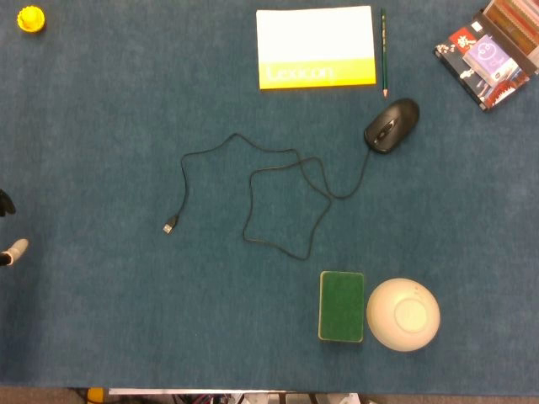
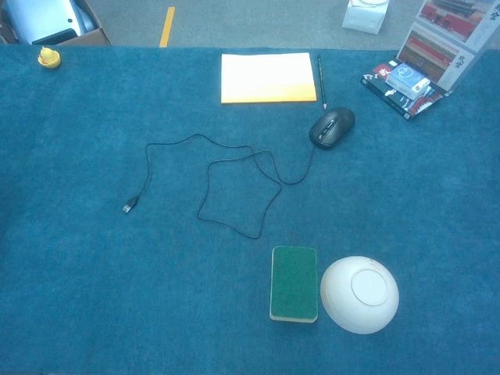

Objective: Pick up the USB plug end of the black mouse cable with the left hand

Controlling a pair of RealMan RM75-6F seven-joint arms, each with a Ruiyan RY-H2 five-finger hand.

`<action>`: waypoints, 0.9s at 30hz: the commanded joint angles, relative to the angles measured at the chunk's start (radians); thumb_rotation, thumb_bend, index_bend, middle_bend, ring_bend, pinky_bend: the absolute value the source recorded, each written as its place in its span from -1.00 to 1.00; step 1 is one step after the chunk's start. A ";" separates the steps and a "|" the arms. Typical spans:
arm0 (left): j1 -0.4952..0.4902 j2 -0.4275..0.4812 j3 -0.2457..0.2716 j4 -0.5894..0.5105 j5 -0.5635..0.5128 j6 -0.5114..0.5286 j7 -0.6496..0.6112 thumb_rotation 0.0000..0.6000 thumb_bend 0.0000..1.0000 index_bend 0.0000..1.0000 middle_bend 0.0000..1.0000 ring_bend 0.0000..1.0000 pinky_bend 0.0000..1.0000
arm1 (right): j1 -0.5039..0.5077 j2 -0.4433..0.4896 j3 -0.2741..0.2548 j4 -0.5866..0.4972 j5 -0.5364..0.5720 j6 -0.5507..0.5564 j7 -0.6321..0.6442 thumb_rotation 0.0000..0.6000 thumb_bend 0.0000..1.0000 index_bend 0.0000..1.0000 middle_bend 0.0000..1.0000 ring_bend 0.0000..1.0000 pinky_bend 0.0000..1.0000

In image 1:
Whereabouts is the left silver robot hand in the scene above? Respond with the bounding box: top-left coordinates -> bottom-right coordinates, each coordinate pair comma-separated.
0,189 -> 30,267

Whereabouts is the black mouse cable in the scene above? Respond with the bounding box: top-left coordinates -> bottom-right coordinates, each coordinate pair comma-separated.
174,133 -> 374,261

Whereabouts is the black computer mouse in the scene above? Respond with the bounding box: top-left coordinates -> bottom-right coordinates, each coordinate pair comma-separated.
363,98 -> 421,155

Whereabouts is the blue felt table mat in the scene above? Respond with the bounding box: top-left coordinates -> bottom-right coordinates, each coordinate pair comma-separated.
0,0 -> 539,391

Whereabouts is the yellow bottle cap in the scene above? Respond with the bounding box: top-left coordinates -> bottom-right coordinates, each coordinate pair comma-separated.
16,4 -> 46,35

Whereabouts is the green scouring sponge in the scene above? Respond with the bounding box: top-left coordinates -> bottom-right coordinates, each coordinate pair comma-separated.
318,270 -> 366,343

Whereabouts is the white yellow Lexicon book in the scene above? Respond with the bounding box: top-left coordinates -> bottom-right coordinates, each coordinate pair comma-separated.
255,5 -> 377,91

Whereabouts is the cream upturned bowl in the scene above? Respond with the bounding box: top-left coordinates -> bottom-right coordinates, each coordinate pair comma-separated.
366,277 -> 442,353

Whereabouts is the green pencil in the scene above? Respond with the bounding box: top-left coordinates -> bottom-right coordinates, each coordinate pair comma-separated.
380,7 -> 389,99

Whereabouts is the dark patterned card box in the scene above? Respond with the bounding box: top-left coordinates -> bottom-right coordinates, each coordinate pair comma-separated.
432,25 -> 531,114

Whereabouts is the purple card pack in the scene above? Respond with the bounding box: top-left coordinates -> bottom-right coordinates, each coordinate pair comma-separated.
462,35 -> 520,84

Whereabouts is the striped open box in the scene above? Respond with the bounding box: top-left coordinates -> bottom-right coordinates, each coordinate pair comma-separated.
471,0 -> 539,77

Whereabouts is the white frame rail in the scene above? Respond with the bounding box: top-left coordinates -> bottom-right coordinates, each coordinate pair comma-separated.
108,387 -> 312,396

